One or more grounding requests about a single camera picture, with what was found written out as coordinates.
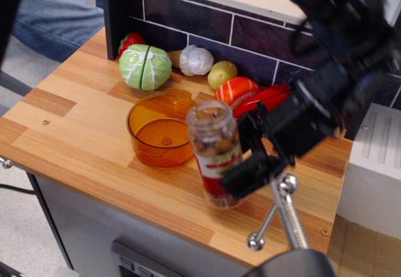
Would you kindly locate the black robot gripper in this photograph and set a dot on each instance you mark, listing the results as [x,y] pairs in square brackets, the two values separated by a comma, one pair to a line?
[279,136]

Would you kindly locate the clear almond jar red label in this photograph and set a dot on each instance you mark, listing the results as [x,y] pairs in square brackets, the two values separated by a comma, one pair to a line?
[214,138]

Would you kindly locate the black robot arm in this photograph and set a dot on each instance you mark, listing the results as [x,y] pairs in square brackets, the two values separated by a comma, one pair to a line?
[362,48]

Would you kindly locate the orange transparent plastic pot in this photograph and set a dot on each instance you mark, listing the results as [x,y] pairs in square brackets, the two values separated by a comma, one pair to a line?
[158,128]

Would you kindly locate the red toy chili pepper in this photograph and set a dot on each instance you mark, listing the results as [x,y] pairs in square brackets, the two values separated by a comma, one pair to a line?
[271,97]

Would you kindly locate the orange toy salmon slice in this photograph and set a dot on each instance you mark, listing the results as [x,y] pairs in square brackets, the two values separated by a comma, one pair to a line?
[236,90]

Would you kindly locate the yellow toy potato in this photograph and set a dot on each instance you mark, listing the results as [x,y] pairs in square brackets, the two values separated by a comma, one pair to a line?
[221,72]

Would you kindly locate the white toy garlic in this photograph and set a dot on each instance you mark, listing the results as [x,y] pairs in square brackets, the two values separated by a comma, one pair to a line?
[192,60]

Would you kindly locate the white toy sink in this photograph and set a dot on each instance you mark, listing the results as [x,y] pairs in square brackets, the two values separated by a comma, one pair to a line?
[371,192]

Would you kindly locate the green toy cabbage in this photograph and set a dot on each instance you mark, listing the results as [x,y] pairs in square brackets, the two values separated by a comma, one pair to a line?
[145,67]

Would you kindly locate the red toy strawberry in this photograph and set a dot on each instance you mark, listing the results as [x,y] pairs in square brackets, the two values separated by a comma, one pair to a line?
[128,40]

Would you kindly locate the grey toy stove cabinet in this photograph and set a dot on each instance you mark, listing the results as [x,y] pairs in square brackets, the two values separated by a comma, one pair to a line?
[96,240]

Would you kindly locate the person leg in jeans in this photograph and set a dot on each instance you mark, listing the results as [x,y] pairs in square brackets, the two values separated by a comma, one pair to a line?
[57,28]

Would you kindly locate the metal clamp screw handle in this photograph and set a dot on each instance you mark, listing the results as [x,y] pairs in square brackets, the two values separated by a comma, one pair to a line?
[283,187]

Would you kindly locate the black shelf frame post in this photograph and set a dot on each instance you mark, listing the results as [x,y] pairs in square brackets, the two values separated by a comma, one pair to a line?
[362,94]

